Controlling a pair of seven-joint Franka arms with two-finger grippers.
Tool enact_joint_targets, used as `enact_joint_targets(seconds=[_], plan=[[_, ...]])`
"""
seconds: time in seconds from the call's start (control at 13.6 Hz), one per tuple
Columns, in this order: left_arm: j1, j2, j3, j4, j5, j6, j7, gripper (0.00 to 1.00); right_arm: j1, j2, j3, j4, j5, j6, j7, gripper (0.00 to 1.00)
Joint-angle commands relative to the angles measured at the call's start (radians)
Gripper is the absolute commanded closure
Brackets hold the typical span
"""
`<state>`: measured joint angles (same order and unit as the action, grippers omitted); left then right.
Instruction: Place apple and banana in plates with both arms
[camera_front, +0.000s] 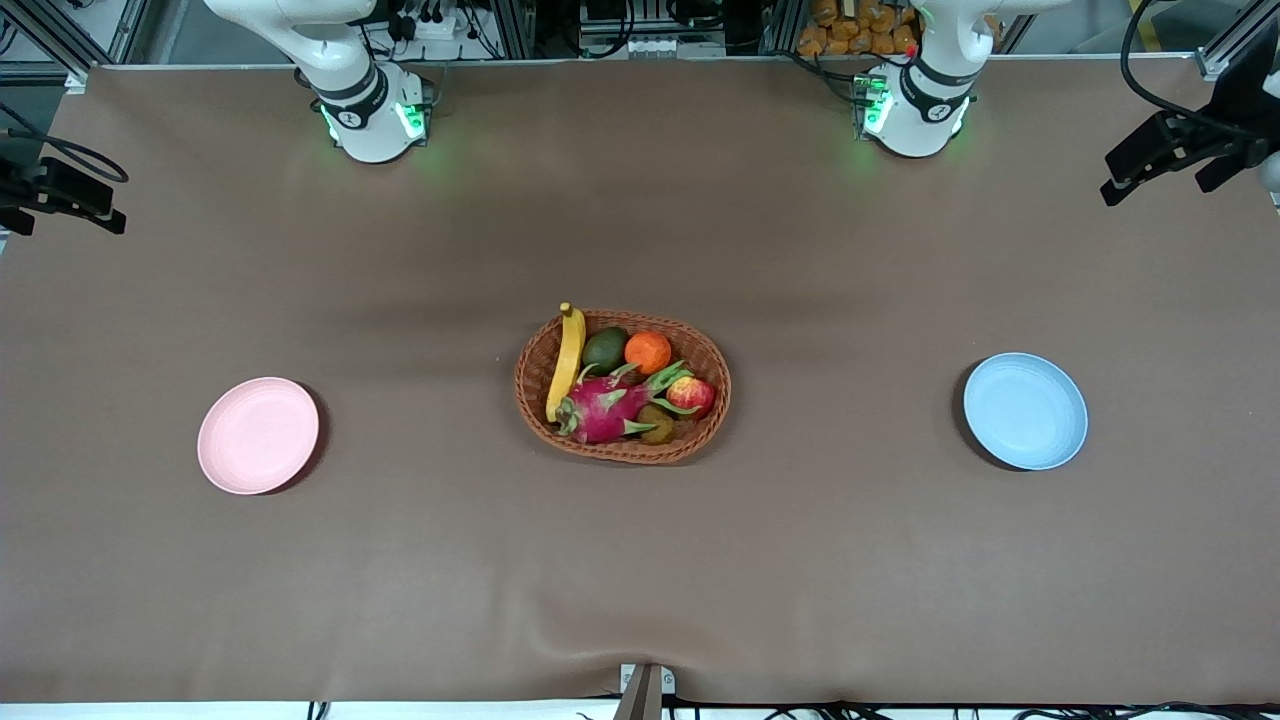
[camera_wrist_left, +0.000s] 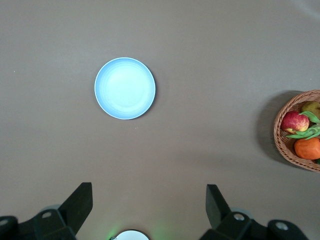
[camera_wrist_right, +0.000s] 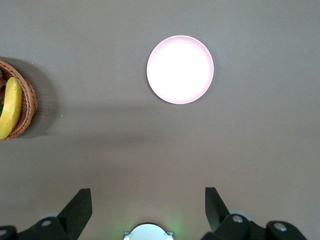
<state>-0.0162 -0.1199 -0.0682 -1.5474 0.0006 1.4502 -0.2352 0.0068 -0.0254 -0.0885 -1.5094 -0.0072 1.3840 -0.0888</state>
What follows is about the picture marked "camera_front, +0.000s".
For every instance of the brown table cloth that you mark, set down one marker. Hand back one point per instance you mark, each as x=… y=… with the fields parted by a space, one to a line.
x=640 y=580

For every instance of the pink dragon fruit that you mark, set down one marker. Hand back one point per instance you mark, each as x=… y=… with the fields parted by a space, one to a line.
x=605 y=408

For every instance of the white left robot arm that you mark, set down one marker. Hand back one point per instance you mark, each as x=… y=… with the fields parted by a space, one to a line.
x=925 y=115

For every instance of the green avocado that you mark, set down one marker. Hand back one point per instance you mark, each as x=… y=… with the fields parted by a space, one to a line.
x=603 y=352

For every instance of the bag of orange bread rolls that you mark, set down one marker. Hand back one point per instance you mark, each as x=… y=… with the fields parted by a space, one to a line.
x=860 y=28

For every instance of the white power strip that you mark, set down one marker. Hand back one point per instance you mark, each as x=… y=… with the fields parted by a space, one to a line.
x=430 y=25

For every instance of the orange fruit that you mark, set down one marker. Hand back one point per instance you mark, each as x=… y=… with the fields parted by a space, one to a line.
x=648 y=353

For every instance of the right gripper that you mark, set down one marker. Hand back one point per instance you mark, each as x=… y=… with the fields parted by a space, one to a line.
x=20 y=186

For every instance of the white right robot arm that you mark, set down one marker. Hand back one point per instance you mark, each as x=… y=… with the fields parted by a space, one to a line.
x=365 y=120

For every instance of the grey metal camera bracket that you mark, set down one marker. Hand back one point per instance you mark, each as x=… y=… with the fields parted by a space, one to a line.
x=645 y=690

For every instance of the brown kiwi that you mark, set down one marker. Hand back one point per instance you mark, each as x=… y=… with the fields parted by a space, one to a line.
x=657 y=428

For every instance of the blue plate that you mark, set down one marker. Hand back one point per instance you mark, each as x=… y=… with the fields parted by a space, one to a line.
x=1025 y=411

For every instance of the aluminium frame post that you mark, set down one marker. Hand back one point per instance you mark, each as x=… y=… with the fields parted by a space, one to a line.
x=1225 y=50
x=55 y=35

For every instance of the pink plate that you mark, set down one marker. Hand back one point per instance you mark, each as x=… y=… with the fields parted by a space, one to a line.
x=257 y=436

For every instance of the yellow banana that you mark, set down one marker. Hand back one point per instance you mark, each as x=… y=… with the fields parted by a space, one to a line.
x=568 y=360

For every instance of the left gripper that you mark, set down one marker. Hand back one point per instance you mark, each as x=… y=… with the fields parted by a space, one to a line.
x=1226 y=139

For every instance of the red apple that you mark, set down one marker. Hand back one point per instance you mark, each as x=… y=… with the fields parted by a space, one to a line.
x=692 y=396

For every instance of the brown wicker basket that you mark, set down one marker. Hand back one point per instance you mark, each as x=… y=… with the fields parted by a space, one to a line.
x=533 y=378

